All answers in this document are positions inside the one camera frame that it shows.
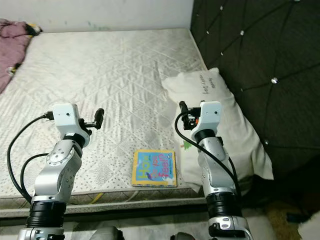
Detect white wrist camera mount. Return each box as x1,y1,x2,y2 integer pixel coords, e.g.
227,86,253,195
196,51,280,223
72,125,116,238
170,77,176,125
197,100,224,139
50,103,92,149

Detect blue yellow children's book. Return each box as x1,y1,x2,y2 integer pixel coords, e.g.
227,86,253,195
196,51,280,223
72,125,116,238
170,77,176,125
131,148,178,188

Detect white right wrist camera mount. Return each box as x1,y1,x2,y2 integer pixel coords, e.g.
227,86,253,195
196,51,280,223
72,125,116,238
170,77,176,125
197,100,224,139

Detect robot left leg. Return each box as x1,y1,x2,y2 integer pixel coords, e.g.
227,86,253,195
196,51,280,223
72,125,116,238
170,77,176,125
92,227,124,240

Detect purple mouse print blanket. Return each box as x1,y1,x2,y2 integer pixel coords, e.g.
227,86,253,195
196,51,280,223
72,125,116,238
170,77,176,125
0,18,42,94

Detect white pillow with tree print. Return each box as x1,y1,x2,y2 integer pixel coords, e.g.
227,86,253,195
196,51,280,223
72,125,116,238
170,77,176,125
161,67,275,193

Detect yellowish floor rug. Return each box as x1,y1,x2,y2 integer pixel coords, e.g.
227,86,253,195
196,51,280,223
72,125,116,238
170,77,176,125
262,200,303,240

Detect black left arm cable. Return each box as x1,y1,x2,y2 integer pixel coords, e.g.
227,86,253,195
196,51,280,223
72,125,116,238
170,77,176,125
7,113,54,204

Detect grey bed base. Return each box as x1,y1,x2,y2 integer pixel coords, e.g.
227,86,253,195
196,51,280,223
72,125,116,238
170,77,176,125
0,199,211,219

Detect quilted silver grey mattress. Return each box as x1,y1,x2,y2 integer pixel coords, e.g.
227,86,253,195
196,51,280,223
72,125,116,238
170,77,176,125
0,27,226,212

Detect black tufted headboard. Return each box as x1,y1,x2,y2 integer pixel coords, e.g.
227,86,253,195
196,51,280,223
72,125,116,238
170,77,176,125
189,0,320,177

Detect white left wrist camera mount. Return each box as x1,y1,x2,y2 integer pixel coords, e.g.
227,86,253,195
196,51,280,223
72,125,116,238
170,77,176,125
50,103,92,149

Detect white cloth on floor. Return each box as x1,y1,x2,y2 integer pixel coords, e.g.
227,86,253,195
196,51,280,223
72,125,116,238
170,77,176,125
297,209,320,240

